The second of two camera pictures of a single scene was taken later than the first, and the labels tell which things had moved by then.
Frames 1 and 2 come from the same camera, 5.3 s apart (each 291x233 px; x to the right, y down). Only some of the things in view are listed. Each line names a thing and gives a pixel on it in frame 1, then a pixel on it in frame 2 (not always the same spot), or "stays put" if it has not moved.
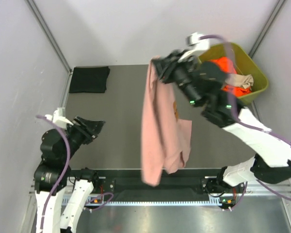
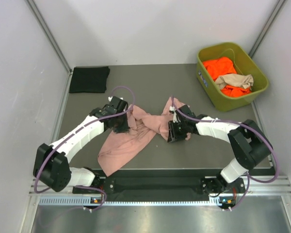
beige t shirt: x=246 y=80 stays put
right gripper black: x=166 y=67 → x=173 y=136
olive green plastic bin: x=244 y=64 stays put
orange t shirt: x=227 y=65 stays put
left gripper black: x=94 y=126 → x=124 y=128
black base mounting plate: x=132 y=184 stays put
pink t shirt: x=166 y=140 → x=125 y=144
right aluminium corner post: x=266 y=28 stays put
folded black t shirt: x=89 y=79 stays put
